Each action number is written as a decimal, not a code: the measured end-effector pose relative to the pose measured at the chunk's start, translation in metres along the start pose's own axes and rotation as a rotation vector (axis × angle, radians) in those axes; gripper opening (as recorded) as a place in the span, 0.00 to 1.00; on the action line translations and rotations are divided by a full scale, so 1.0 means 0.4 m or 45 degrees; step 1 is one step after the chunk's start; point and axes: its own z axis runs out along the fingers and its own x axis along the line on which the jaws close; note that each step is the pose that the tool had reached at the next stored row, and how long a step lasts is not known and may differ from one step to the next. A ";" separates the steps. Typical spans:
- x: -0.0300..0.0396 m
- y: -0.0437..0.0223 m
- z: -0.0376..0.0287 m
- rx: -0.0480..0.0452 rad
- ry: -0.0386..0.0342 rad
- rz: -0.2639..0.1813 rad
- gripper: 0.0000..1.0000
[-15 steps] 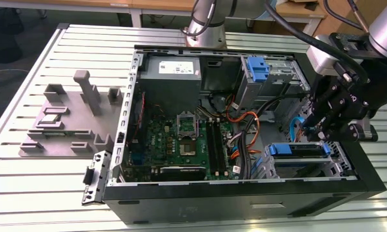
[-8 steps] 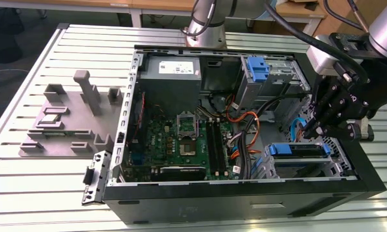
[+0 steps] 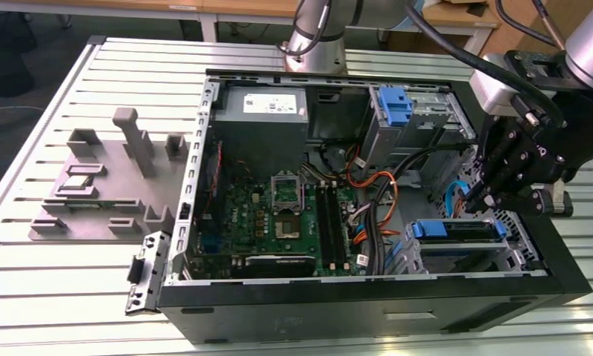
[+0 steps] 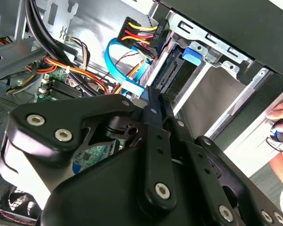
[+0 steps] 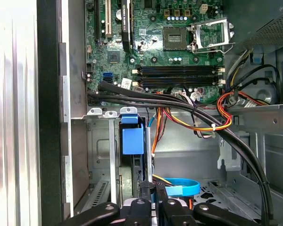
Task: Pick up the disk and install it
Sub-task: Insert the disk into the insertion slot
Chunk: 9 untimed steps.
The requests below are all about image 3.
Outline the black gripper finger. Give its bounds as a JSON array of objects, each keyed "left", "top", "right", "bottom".
[
  {"left": 473, "top": 114, "right": 531, "bottom": 194},
  {"left": 465, "top": 184, "right": 550, "bottom": 218}
]

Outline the power wire with black connectors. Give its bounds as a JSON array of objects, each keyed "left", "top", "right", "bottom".
[{"left": 453, "top": 192, "right": 469, "bottom": 220}]

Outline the hard disk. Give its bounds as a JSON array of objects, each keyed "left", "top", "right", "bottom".
[{"left": 388, "top": 218, "right": 509, "bottom": 274}]

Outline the silver disk bay cage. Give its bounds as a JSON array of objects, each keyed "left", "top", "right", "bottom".
[{"left": 399, "top": 217, "right": 543, "bottom": 276}]

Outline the silver optical drive cage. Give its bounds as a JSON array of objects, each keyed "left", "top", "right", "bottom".
[{"left": 364, "top": 84, "right": 476, "bottom": 175}]

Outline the blue plastic drive latch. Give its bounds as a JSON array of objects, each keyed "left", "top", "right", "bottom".
[{"left": 379, "top": 87, "right": 415, "bottom": 128}]

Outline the brown wooden cabinet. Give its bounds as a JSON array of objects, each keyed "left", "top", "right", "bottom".
[{"left": 481, "top": 0, "right": 575, "bottom": 60}]

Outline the black RAM slot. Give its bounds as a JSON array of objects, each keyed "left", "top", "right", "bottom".
[
  {"left": 315, "top": 180, "right": 335, "bottom": 271},
  {"left": 328, "top": 179, "right": 351, "bottom": 269}
]

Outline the metal CPU socket cover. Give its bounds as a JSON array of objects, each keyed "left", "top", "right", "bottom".
[{"left": 269, "top": 171, "right": 305, "bottom": 216}]

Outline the CPU socket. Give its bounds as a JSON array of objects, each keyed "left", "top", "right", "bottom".
[{"left": 275, "top": 214, "right": 303, "bottom": 240}]

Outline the grey power supply box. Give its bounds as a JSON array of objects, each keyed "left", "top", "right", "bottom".
[{"left": 211, "top": 85, "right": 311, "bottom": 182}]

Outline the black PC case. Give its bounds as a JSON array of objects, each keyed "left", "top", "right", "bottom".
[{"left": 123, "top": 68, "right": 593, "bottom": 344}]

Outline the black graphics card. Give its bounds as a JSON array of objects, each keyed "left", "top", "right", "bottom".
[{"left": 229, "top": 253, "right": 317, "bottom": 280}]

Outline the green motherboard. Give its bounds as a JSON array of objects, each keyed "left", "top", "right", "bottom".
[{"left": 187, "top": 174, "right": 372, "bottom": 279}]

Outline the black case fan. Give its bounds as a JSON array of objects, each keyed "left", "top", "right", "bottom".
[{"left": 197, "top": 139, "right": 224, "bottom": 223}]

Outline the silver expansion card retainer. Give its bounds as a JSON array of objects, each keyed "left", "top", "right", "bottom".
[{"left": 124, "top": 229, "right": 173, "bottom": 316}]

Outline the grey parts rack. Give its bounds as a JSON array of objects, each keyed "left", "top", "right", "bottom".
[{"left": 27, "top": 106, "right": 192, "bottom": 242}]

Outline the green RAM stick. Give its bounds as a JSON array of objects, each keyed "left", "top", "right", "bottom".
[{"left": 63, "top": 199, "right": 117, "bottom": 208}]

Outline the silver CPU chip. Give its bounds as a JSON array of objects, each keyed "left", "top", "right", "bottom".
[{"left": 61, "top": 174, "right": 97, "bottom": 190}]

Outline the black chair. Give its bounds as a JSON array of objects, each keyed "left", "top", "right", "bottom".
[{"left": 0, "top": 10, "right": 36, "bottom": 98}]

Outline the blue data wire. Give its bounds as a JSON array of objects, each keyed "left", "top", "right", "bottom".
[{"left": 445, "top": 177, "right": 471, "bottom": 220}]

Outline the orange red wire bundle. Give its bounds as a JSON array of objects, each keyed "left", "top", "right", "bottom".
[{"left": 347, "top": 146, "right": 401, "bottom": 238}]

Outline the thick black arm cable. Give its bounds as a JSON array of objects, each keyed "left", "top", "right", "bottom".
[{"left": 404, "top": 0, "right": 568, "bottom": 129}]

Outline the black cable bundle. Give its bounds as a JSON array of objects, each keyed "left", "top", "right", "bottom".
[{"left": 364, "top": 143, "right": 476, "bottom": 276}]

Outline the yellow black wire bundle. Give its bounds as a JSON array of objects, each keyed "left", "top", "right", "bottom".
[{"left": 300, "top": 161, "right": 339, "bottom": 183}]

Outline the wooden desk white frame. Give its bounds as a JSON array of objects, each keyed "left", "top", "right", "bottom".
[{"left": 87, "top": 0, "right": 504, "bottom": 56}]

